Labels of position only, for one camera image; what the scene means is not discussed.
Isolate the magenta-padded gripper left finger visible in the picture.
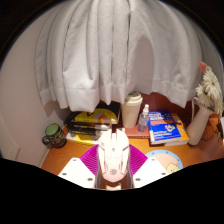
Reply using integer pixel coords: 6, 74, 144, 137
57, 144, 101, 189

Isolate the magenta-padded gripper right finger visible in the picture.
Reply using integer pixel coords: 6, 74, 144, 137
128, 144, 169, 188

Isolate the pale pink computer mouse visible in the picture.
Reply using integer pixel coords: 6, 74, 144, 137
97, 128, 131, 184

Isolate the round cartoon mouse pad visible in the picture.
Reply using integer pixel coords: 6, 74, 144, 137
145, 149, 184, 175

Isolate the dark red book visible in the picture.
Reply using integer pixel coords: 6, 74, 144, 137
123, 123, 151, 139

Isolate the black and green mug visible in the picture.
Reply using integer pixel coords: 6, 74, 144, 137
41, 123, 68, 149

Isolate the blue book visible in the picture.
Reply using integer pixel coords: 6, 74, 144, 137
147, 109, 182, 146

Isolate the clear spray bottle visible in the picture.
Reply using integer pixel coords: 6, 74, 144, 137
137, 103, 150, 133

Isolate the orange book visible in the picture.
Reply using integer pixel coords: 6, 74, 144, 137
164, 113, 190, 147

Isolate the yellow and black book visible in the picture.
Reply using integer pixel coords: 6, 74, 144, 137
71, 101, 122, 126

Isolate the cream lidded tumbler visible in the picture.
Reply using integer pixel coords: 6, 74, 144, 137
120, 90, 144, 129

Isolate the white jug vase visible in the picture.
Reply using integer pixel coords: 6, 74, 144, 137
185, 96, 214, 146

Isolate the white flower bunch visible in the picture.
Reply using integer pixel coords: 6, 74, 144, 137
195, 61, 224, 116

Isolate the white curtain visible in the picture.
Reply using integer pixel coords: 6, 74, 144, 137
34, 0, 209, 114

